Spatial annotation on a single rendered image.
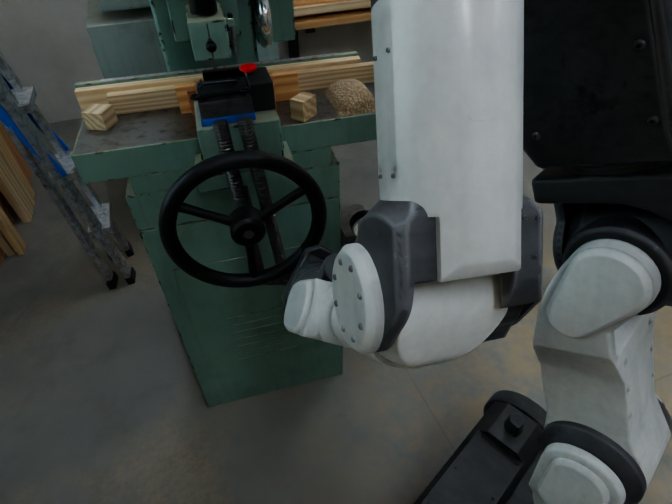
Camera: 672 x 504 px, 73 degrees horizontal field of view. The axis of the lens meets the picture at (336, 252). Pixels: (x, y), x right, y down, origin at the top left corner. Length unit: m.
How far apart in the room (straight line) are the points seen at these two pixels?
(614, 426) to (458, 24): 0.60
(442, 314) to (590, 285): 0.27
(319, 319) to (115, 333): 1.42
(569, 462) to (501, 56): 0.61
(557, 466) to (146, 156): 0.85
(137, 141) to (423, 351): 0.74
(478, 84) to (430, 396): 1.33
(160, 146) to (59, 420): 1.05
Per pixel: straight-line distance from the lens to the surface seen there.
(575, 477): 0.79
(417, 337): 0.31
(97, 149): 0.95
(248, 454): 1.46
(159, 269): 1.10
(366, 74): 1.10
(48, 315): 2.05
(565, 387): 0.74
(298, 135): 0.94
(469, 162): 0.26
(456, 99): 0.27
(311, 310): 0.49
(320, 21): 3.04
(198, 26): 0.97
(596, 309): 0.57
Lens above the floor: 1.30
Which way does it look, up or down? 42 degrees down
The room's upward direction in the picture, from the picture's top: 1 degrees counter-clockwise
